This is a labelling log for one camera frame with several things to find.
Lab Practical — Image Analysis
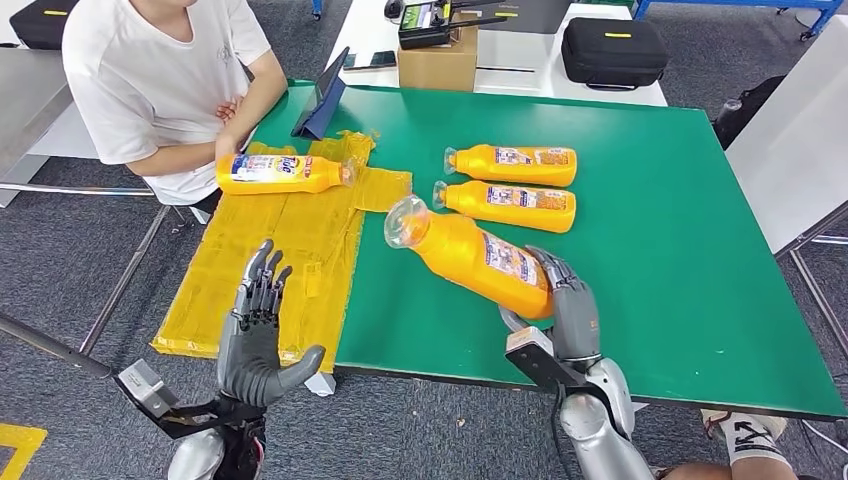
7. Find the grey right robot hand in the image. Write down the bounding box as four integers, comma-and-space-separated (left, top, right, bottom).
498, 245, 603, 362

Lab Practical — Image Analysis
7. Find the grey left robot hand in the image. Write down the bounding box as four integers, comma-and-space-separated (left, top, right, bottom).
216, 239, 327, 408

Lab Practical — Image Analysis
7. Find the orange detergent bottle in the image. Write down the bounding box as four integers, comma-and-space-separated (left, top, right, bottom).
383, 194, 555, 322
443, 144, 578, 188
431, 180, 578, 234
215, 153, 357, 196

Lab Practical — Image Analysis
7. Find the white table foot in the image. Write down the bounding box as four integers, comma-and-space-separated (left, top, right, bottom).
301, 370, 337, 397

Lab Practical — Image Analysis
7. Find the yellow taped cardboard mat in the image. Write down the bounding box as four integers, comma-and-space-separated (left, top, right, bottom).
149, 130, 414, 374

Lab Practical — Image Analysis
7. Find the person's leg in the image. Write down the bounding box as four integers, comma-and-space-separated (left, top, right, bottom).
652, 409, 796, 480

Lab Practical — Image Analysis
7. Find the yellow floor tape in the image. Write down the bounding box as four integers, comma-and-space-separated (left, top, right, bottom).
0, 423, 48, 480

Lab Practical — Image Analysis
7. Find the white table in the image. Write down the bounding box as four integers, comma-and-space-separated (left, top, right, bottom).
324, 0, 668, 107

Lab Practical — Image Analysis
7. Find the grey table with metal legs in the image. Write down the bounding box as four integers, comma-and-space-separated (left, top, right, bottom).
723, 16, 848, 362

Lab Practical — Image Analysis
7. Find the black zipped carrying case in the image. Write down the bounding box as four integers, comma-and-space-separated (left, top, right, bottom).
561, 17, 670, 91

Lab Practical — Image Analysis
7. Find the tablet in blue case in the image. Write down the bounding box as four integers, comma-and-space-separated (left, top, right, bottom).
290, 46, 350, 141

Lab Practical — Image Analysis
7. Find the black backpack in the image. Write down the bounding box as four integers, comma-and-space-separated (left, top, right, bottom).
712, 74, 786, 150

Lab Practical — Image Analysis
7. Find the brown cardboard box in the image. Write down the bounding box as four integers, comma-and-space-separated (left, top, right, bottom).
397, 11, 480, 93

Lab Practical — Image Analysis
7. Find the person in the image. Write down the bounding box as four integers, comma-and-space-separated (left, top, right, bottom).
61, 0, 289, 207

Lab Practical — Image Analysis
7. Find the black remote controller with antennas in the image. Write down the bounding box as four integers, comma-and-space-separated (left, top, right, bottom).
397, 0, 508, 51

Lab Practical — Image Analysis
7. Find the black smartphone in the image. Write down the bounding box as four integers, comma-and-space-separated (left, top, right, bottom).
341, 50, 398, 72

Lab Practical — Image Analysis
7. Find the black case with yellow label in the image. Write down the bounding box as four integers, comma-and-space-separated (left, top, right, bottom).
9, 0, 79, 52

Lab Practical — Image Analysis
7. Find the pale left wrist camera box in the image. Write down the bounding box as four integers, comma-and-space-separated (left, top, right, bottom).
113, 359, 180, 420

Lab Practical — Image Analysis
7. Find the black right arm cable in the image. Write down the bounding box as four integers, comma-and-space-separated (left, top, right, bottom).
548, 387, 568, 480

